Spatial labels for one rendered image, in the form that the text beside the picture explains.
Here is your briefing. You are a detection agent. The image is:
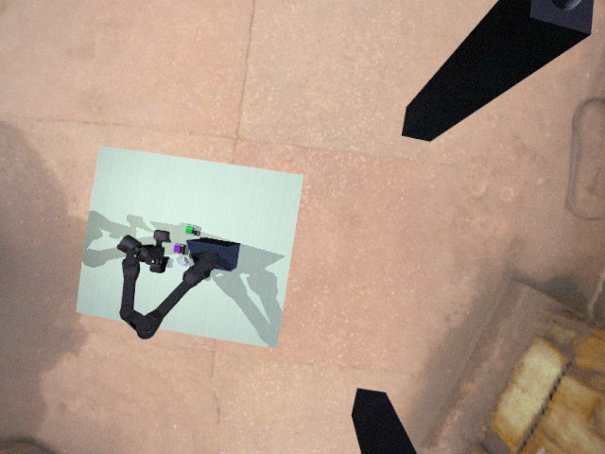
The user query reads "purple button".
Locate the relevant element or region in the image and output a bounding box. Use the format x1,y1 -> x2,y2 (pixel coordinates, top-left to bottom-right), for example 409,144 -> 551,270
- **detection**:
173,243 -> 186,254

